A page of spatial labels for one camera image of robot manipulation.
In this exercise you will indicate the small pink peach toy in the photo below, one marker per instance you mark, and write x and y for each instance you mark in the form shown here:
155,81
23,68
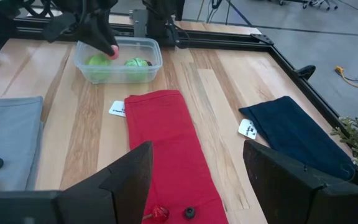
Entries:
115,53

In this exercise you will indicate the black metal table frame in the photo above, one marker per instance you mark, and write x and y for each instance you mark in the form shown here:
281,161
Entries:
222,37

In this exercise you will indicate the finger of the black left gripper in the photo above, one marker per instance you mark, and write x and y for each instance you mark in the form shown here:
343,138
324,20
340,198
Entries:
92,31
108,26

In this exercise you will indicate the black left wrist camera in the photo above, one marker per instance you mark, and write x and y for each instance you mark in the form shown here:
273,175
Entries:
59,28

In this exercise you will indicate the small red berry toy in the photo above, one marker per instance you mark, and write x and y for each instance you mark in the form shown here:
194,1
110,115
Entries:
160,213

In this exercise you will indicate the navy blue cloth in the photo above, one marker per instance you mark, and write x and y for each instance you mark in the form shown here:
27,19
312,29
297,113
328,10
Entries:
291,130

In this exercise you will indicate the green lettuce toy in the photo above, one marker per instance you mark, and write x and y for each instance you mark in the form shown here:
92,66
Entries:
136,63

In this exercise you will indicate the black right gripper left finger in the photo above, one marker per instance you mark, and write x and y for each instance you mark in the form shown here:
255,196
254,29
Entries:
120,199

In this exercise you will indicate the red cloth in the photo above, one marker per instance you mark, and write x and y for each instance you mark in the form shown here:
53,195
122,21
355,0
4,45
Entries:
166,140

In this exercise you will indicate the grey cloth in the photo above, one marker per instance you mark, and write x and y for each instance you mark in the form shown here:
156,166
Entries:
11,130

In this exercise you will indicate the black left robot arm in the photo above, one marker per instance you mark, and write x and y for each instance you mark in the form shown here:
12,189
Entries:
163,21

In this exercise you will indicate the green bell pepper toy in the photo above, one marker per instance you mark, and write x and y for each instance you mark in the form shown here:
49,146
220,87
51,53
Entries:
98,60

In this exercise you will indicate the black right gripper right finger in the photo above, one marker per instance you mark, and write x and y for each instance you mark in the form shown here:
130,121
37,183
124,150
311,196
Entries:
278,193

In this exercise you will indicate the clear plastic container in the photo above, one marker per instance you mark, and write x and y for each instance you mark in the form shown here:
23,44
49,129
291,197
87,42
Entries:
154,53

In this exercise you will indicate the white fabric tag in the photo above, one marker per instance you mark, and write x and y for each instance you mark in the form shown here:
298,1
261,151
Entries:
117,109
247,129

